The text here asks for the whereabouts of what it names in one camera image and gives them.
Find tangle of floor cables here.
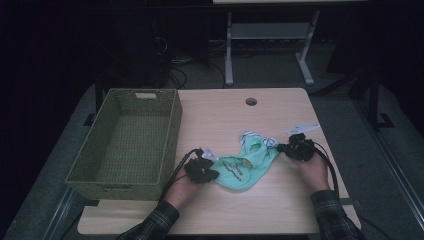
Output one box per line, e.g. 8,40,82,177
166,39,228,90

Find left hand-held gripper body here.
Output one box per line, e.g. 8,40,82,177
184,147,220,185

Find person's right hand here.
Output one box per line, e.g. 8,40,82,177
292,152,331,195

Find person's left hand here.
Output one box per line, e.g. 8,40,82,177
163,167,205,211

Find green woven basket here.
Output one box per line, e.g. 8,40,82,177
64,87,184,202

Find mint green small shirt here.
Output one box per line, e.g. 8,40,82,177
209,130,281,192

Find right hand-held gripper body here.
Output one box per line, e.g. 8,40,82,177
286,123,321,162

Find white metal table frame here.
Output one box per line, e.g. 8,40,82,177
224,9,322,87

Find black metal stand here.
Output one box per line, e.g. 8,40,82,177
365,70,396,132

